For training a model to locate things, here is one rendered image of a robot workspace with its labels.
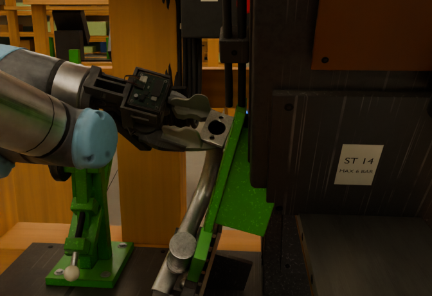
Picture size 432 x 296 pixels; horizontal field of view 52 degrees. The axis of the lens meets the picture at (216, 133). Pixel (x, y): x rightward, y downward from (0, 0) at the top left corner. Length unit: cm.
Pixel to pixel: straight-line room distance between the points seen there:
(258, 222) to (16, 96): 34
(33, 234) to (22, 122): 71
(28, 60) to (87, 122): 18
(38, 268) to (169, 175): 32
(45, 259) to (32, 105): 57
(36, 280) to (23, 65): 44
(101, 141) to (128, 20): 43
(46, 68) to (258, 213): 36
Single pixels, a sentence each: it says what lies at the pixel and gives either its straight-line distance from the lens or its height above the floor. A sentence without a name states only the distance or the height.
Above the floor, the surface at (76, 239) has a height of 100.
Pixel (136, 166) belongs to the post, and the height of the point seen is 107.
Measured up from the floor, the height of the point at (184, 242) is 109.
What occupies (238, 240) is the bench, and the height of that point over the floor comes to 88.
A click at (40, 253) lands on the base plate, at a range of 105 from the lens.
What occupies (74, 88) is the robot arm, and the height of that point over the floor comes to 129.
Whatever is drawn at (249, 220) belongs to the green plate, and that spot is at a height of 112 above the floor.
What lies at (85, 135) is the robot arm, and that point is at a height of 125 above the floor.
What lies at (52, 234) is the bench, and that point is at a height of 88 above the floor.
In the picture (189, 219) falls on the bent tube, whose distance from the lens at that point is 74.
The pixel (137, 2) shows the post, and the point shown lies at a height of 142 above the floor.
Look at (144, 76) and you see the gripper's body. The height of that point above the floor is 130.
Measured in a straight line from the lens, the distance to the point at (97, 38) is 758.
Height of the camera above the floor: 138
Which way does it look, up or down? 14 degrees down
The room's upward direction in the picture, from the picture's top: straight up
